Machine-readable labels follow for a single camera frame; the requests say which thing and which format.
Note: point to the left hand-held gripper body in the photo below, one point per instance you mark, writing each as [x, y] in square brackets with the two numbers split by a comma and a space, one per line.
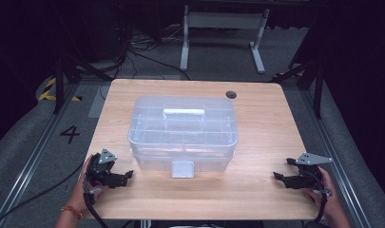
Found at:
[100, 172]

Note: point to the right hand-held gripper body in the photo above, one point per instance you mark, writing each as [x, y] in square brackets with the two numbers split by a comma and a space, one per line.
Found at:
[309, 179]

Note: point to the clear plastic storage box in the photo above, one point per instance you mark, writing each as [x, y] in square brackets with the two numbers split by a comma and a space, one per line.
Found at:
[183, 139]

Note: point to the person's right hand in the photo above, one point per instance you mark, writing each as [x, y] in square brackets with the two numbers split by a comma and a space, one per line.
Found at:
[332, 202]

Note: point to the person's left hand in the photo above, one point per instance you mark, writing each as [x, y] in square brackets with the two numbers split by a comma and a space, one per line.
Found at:
[76, 199]

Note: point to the black tripod stand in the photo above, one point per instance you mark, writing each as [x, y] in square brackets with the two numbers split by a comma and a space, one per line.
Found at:
[59, 85]
[318, 91]

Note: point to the dark round table grommet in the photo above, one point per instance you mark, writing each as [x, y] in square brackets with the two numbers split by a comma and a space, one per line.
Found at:
[231, 94]

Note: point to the white metal stand frame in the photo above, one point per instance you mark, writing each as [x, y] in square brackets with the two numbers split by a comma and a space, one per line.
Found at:
[225, 20]

